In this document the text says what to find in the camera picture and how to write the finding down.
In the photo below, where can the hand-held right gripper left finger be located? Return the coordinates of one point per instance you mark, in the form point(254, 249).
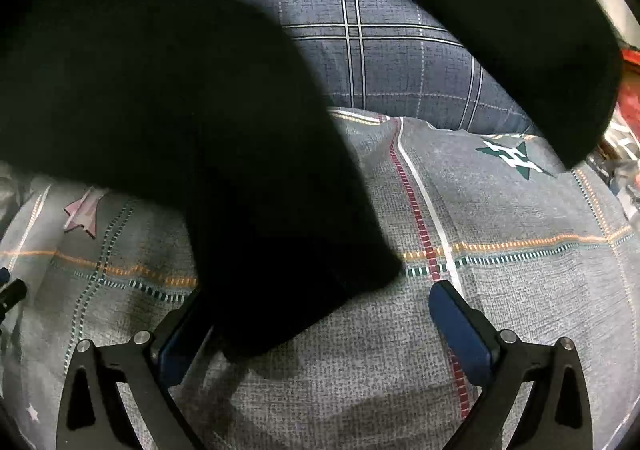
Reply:
point(173, 356)

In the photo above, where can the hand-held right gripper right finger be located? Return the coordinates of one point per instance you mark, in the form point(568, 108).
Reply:
point(460, 330)

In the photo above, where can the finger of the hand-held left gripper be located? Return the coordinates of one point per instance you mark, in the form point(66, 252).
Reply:
point(11, 294)

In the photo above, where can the black pants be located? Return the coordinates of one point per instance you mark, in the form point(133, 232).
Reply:
point(200, 129)

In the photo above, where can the grey plaid star bed sheet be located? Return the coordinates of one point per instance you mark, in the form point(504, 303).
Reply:
point(500, 210)

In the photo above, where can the red printed packaging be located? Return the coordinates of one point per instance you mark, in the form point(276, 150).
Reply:
point(629, 99)

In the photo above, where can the blue plaid pillow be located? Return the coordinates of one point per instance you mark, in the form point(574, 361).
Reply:
point(375, 54)

